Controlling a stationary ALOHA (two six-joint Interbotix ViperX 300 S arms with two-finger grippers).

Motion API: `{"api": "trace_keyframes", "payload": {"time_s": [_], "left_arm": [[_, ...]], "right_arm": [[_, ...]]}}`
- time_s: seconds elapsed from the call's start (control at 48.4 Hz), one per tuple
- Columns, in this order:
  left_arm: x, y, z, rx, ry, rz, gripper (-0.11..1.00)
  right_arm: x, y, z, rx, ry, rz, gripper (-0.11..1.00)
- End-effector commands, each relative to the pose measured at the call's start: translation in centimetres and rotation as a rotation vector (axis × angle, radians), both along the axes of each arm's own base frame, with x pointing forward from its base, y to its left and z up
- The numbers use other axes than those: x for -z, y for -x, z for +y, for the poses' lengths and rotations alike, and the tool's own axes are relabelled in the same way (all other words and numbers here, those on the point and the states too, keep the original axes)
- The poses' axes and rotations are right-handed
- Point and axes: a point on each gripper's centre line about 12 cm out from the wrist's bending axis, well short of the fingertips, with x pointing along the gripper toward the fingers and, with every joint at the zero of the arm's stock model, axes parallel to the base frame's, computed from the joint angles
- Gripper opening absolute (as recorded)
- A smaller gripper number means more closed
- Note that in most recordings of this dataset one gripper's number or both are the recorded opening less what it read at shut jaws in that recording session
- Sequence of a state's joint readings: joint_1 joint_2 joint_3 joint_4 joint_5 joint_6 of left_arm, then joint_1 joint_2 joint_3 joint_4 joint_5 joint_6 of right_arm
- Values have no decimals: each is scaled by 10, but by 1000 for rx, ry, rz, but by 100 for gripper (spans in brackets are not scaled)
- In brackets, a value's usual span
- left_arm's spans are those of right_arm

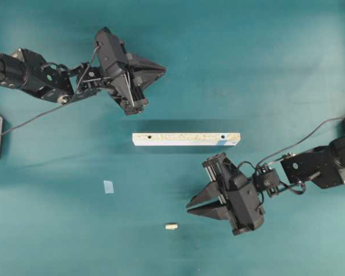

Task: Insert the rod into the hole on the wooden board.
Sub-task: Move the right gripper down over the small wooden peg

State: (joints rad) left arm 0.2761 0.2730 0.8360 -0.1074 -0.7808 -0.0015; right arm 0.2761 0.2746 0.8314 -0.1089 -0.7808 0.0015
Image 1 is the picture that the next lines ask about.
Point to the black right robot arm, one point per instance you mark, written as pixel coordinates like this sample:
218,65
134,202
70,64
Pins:
324,166

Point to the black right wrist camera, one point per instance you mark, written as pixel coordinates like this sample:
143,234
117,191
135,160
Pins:
245,211

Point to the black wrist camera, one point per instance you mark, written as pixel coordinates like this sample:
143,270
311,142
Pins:
111,55
245,211

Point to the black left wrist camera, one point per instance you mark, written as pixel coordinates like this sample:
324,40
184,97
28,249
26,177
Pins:
111,55

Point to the blue tape left marker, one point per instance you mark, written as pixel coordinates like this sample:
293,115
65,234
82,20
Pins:
108,187

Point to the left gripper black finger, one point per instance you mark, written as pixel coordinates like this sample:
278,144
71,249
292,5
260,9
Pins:
143,79
144,64

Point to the white particle wooden board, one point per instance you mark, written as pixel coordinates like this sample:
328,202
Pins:
186,139

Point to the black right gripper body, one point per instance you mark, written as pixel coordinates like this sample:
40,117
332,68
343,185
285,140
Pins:
221,169

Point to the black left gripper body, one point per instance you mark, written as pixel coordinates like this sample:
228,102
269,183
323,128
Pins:
124,92

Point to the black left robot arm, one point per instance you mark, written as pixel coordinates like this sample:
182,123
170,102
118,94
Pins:
29,72

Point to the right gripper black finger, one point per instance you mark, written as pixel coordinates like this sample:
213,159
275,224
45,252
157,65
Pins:
214,210
209,192

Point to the small cream wooden rod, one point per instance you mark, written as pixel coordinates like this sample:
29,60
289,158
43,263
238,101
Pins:
171,226

